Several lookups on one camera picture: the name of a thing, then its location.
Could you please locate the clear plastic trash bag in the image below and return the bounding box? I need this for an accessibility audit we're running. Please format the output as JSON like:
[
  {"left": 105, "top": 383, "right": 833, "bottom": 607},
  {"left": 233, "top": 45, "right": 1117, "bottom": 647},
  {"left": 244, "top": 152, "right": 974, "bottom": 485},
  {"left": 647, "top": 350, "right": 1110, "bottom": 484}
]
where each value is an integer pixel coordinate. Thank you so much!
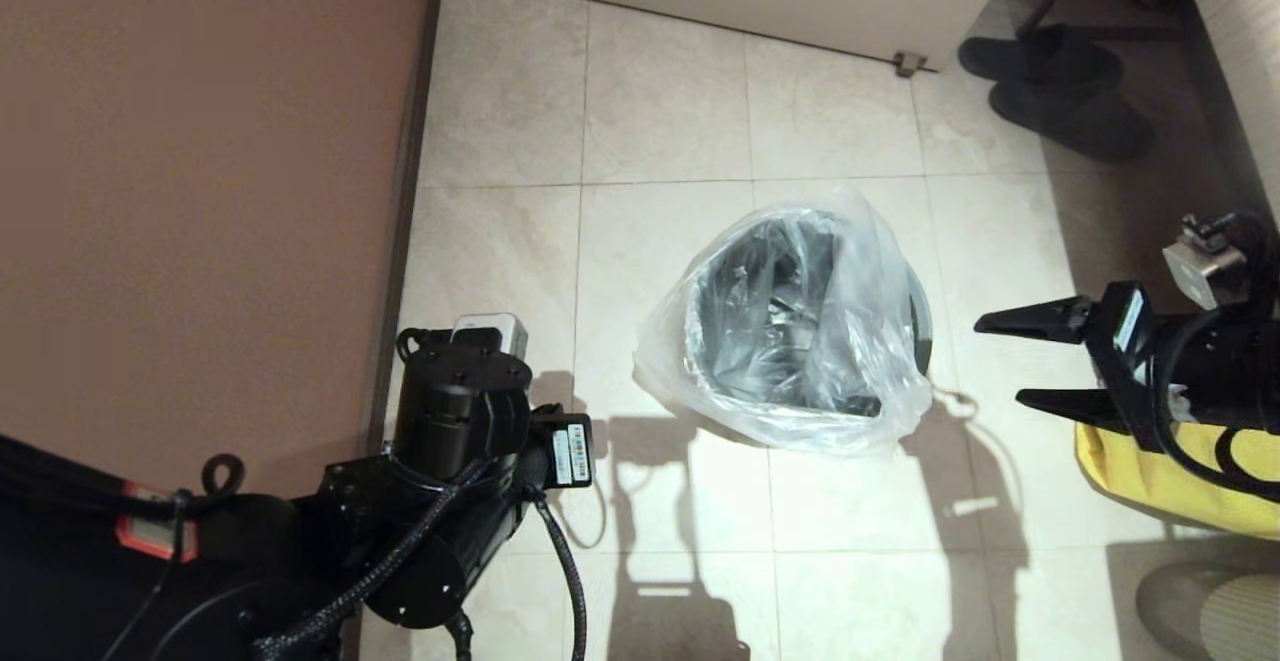
[{"left": 632, "top": 181, "right": 937, "bottom": 459}]

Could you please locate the yellow bag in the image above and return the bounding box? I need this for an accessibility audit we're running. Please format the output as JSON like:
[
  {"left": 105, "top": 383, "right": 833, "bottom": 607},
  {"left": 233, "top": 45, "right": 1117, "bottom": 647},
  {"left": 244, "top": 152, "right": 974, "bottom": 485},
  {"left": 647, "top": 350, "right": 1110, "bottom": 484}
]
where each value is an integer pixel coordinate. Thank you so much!
[{"left": 1075, "top": 419, "right": 1280, "bottom": 543}]

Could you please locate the grey metal trash bin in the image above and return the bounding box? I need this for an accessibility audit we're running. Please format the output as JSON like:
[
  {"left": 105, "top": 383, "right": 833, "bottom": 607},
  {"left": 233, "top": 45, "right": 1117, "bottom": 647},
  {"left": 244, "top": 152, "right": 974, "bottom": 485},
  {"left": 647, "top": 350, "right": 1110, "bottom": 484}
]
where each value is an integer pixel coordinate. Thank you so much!
[{"left": 682, "top": 209, "right": 935, "bottom": 420}]

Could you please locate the black slipper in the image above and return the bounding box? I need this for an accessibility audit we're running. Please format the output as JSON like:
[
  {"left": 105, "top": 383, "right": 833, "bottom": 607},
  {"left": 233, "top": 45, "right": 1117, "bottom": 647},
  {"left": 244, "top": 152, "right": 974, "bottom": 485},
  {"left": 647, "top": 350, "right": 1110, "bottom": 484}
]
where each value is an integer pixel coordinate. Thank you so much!
[
  {"left": 957, "top": 24, "right": 1123, "bottom": 84},
  {"left": 988, "top": 74, "right": 1158, "bottom": 163}
]

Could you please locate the light wooden cabinet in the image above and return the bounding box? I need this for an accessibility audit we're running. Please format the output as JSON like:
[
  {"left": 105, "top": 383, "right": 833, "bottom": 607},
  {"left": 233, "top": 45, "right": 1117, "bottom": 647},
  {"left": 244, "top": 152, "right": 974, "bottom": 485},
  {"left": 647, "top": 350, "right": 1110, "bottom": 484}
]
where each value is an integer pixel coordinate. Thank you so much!
[{"left": 1168, "top": 0, "right": 1280, "bottom": 227}]

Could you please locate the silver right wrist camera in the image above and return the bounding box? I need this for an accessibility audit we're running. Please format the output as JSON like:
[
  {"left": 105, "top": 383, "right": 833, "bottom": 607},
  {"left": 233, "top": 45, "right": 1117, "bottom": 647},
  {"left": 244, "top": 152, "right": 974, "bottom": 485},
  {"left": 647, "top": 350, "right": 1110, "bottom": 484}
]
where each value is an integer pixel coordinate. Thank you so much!
[{"left": 1162, "top": 215, "right": 1251, "bottom": 311}]

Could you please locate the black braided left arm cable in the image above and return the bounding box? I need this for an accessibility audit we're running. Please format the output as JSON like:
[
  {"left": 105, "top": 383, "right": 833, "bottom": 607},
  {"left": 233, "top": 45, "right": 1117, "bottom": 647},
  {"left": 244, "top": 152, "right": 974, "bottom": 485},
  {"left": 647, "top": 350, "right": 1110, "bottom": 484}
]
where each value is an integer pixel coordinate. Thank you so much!
[{"left": 528, "top": 494, "right": 588, "bottom": 661}]

